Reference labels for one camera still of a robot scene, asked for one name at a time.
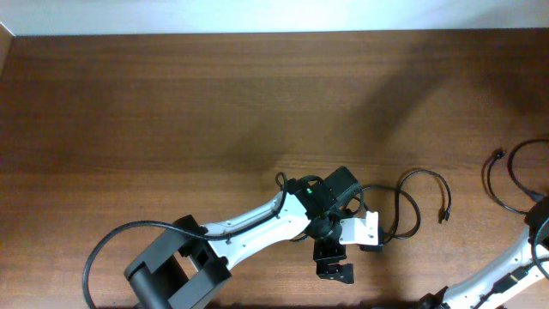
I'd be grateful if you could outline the black USB cable gold plug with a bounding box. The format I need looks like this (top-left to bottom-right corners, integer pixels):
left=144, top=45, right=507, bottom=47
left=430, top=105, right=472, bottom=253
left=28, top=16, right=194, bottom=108
left=353, top=169, right=453, bottom=245

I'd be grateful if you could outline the black USB cable micro plug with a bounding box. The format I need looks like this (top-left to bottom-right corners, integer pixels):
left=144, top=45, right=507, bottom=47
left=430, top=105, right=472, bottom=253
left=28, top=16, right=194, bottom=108
left=481, top=144, right=536, bottom=215

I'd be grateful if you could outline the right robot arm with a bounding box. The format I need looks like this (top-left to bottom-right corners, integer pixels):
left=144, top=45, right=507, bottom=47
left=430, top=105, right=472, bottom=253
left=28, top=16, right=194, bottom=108
left=415, top=197, right=548, bottom=309

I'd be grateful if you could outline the left camera cable black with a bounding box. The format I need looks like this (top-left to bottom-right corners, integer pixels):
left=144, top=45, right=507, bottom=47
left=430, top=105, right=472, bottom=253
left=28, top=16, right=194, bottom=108
left=81, top=171, right=365, bottom=309

